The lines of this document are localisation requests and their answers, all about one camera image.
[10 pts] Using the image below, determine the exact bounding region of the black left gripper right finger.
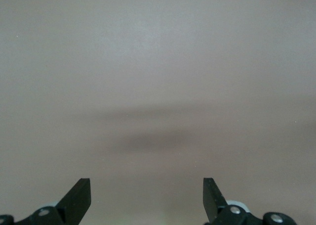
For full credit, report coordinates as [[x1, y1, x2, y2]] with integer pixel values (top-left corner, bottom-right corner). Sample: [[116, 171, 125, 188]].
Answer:
[[202, 177, 297, 225]]

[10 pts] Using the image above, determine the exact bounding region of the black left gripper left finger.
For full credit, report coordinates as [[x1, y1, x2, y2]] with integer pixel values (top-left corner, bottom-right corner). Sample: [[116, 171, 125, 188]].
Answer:
[[0, 177, 92, 225]]

